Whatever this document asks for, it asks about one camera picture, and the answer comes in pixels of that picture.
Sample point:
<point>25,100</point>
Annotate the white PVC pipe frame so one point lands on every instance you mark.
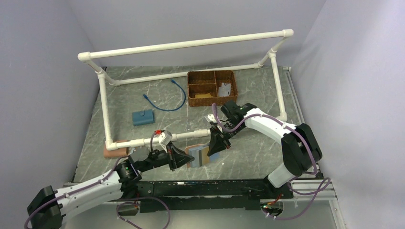
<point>103,78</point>

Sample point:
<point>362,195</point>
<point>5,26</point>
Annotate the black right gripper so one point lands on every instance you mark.
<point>217,144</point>

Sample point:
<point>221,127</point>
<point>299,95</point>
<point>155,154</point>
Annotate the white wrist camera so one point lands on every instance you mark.
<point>210,118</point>
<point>164,137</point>

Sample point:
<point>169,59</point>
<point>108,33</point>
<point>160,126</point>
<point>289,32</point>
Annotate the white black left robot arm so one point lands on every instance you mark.
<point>50,209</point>

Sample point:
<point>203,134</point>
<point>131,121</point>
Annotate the orange credit card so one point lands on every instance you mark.
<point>200,157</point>
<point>208,94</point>
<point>201,96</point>

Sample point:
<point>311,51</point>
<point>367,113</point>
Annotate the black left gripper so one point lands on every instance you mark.
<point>175,157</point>

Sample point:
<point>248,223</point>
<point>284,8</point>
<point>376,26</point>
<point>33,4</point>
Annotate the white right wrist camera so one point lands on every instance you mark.
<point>210,118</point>

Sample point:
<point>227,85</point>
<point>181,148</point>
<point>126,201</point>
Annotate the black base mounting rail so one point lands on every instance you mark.
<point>249,194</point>

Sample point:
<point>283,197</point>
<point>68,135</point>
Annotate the grey cards in basket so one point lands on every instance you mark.
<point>224,90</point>

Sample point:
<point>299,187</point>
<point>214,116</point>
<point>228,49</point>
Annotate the aluminium extrusion rail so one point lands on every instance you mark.
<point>303,189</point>

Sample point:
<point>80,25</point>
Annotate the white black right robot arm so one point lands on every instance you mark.
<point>300,149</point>

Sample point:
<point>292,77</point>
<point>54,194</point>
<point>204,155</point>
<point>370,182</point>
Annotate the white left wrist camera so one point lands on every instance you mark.
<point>164,137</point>

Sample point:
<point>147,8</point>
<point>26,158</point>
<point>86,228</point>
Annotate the brown wicker divided basket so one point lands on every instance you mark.
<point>202,82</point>

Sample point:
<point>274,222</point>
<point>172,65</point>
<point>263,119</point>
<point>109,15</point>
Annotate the blue leather card holder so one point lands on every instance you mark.
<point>143,117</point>

